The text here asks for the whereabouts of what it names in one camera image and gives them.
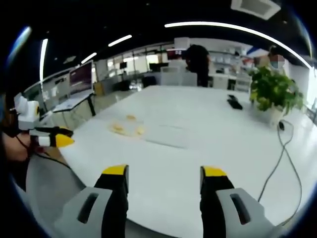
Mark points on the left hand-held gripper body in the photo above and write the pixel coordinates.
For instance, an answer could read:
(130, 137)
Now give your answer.
(26, 111)

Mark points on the short ceiling light strip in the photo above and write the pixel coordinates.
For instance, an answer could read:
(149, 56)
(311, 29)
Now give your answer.
(120, 40)
(43, 59)
(89, 58)

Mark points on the white office partition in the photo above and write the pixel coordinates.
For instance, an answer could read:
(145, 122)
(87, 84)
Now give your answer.
(178, 76)

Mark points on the white plant pot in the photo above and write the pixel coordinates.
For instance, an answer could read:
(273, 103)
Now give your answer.
(276, 115)

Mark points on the white flat pad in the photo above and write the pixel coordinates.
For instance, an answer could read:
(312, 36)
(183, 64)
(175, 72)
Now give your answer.
(167, 136)

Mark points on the black keyboard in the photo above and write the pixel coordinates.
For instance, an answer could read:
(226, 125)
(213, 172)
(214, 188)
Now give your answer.
(234, 102)

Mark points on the computer monitor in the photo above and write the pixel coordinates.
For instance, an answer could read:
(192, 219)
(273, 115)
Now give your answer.
(81, 79)

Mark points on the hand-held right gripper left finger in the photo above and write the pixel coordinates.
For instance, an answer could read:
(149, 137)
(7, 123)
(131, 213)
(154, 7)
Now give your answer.
(99, 205)

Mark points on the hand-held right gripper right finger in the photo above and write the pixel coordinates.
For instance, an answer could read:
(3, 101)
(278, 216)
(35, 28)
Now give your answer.
(230, 208)

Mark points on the long ceiling light strip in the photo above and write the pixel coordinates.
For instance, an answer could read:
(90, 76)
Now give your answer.
(237, 28)

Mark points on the green potted plant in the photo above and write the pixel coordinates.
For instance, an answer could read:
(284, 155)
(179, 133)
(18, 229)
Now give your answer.
(272, 86)

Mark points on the person's left hand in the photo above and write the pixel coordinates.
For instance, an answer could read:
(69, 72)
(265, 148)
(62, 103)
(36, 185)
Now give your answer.
(15, 148)

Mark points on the black plug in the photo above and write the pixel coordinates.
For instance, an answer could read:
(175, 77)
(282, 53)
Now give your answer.
(281, 125)

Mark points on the white side desk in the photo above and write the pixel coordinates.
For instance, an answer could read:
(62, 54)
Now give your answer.
(71, 105)

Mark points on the ceiling air vent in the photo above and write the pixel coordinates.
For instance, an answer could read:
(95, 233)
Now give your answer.
(256, 8)

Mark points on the yellowish plastic buckle part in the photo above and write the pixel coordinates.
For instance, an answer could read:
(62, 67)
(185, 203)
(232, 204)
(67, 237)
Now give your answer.
(131, 117)
(118, 128)
(140, 130)

